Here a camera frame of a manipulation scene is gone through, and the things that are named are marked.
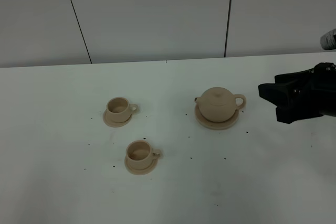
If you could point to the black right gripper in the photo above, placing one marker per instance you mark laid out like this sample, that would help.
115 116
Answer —
302 95

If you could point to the beige ceramic teapot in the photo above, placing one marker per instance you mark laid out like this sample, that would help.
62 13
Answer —
218 104

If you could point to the beige teapot saucer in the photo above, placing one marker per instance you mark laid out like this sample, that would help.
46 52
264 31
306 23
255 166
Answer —
215 125

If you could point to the near beige teacup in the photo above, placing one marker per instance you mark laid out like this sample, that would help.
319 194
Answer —
140 154

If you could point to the beige teacup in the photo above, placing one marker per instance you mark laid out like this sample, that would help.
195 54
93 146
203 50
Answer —
140 154
119 110

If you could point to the near beige cup saucer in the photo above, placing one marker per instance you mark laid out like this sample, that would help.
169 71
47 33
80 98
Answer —
134 171

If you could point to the beige cup saucer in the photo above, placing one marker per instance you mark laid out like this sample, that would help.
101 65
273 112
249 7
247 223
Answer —
134 171
111 123

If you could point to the far beige teacup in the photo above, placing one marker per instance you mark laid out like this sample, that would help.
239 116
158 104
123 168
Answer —
119 110

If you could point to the far beige cup saucer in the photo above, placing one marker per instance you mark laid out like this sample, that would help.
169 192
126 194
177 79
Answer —
111 123

